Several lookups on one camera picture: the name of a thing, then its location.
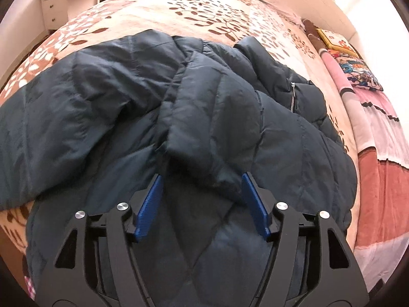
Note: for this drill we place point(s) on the pink and red striped blanket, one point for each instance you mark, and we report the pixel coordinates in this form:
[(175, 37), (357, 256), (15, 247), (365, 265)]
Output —
[(380, 166)]

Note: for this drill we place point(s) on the dark blue puffer jacket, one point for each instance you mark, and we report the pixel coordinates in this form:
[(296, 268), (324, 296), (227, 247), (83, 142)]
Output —
[(207, 124)]

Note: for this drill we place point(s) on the white gauzy cloth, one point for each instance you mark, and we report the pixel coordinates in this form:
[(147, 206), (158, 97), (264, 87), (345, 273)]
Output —
[(274, 3)]

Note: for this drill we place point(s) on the white drawer cabinet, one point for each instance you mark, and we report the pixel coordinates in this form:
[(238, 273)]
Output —
[(52, 8)]

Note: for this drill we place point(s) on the beige leaf print bed blanket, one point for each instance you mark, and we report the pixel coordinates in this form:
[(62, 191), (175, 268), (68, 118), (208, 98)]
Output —
[(179, 16)]

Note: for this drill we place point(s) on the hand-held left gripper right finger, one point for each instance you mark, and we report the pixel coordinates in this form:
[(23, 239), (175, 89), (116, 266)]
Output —
[(255, 206)]

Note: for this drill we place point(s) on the colourful cartoon print pillow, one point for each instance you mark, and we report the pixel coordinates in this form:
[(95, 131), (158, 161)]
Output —
[(358, 70)]

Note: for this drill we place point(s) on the yellow patterned pillow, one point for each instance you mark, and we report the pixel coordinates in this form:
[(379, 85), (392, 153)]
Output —
[(337, 41)]

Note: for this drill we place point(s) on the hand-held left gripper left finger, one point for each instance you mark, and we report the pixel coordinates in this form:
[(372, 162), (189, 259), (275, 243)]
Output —
[(149, 208)]

